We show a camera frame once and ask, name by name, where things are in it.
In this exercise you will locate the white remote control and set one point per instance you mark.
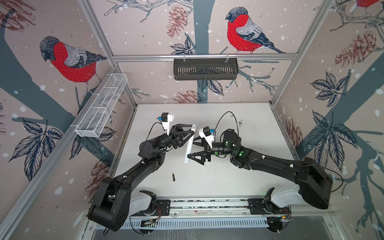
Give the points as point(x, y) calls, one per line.
point(190, 144)

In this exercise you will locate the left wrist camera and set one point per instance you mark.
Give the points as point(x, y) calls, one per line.
point(166, 119)

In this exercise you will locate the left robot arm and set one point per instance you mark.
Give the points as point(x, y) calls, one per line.
point(113, 202)

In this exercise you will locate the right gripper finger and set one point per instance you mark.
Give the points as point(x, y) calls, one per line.
point(199, 157)
point(199, 141)

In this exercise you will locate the black wall basket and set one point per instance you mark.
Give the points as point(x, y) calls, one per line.
point(206, 69)

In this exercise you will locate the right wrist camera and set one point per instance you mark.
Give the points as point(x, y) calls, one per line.
point(208, 134)

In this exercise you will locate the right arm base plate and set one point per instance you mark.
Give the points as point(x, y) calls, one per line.
point(259, 207)

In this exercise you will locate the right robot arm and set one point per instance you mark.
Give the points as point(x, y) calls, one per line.
point(312, 184)

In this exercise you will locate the aluminium front rail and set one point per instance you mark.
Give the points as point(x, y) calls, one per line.
point(231, 207)

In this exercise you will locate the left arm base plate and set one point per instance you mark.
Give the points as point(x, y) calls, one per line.
point(162, 209)

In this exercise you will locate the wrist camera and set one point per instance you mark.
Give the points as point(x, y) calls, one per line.
point(208, 134)
point(166, 119)

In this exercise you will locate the slotted cable duct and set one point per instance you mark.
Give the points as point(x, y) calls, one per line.
point(195, 223)

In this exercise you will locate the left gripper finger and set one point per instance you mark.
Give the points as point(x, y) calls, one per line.
point(182, 129)
point(184, 137)

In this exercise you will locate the white wire mesh basket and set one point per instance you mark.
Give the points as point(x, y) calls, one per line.
point(98, 114)

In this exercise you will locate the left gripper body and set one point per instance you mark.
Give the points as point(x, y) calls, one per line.
point(173, 145)

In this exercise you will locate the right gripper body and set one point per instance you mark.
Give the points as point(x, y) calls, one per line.
point(208, 147)

